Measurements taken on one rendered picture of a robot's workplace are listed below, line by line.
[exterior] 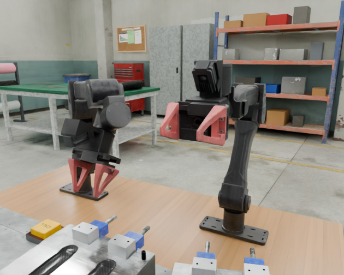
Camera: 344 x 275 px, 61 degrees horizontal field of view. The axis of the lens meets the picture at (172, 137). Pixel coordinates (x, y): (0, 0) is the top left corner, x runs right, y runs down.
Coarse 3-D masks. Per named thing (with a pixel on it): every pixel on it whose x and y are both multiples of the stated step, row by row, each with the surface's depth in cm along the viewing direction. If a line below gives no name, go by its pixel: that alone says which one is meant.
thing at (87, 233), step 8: (112, 216) 79; (80, 224) 71; (88, 224) 71; (96, 224) 73; (104, 224) 73; (80, 232) 68; (88, 232) 68; (96, 232) 70; (104, 232) 73; (80, 240) 69; (88, 240) 67
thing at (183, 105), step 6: (180, 102) 54; (186, 102) 54; (192, 102) 53; (180, 108) 54; (186, 108) 53; (228, 108) 50; (180, 114) 55; (186, 114) 54; (228, 114) 51; (186, 120) 55; (192, 120) 54; (198, 120) 54; (228, 120) 51; (198, 126) 52; (210, 126) 53; (228, 126) 52; (210, 132) 52
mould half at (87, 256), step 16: (48, 240) 69; (64, 240) 69; (96, 240) 69; (32, 256) 64; (48, 256) 64; (80, 256) 63; (96, 256) 63; (112, 256) 63; (0, 272) 60; (16, 272) 60; (64, 272) 59; (80, 272) 59; (112, 272) 59; (128, 272) 59; (144, 272) 61
